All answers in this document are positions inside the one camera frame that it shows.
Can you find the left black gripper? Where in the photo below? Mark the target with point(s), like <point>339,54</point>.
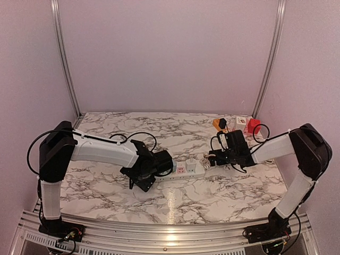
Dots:
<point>144,185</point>

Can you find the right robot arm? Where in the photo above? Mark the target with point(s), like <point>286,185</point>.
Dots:
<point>304,147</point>

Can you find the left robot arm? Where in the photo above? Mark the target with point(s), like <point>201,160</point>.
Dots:
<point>50,154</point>

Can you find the red cube socket adapter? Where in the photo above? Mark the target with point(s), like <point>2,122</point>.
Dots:
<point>254,126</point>

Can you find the right aluminium frame post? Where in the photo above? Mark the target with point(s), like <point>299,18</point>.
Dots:
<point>276,38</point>

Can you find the white travel adapter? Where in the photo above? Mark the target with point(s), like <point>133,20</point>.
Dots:
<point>240,123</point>

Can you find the left aluminium frame post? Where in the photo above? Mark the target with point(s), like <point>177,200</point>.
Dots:
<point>64,61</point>

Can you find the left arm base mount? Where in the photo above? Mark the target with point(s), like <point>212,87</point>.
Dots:
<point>61,229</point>

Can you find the white pastel power strip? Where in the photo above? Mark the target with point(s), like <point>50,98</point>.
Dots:
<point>179,172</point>

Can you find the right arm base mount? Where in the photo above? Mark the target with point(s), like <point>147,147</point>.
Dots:
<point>275,227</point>

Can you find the front aluminium rail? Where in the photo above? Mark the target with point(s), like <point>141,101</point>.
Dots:
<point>108,237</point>

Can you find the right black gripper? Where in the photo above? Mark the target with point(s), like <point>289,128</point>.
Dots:
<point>219,160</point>

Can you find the black adapter with cable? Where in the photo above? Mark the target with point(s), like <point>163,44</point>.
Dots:
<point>222,125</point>

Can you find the orange power strip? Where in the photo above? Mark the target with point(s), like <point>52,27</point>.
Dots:
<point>215,122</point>

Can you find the white usb charger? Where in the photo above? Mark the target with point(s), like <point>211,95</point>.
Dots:
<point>190,165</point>

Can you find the pink triangular power strip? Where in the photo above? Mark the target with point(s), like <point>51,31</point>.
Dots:
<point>245,132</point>

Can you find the aluminium frame post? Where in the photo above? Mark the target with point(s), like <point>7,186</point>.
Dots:
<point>276,38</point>
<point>64,61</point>

